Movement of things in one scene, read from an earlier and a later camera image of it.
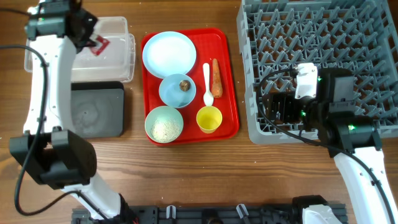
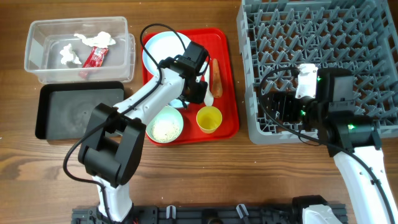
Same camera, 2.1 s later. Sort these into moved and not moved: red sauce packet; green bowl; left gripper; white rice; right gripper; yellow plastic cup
Moved: left gripper; red sauce packet
Not moved: green bowl; white rice; right gripper; yellow plastic cup
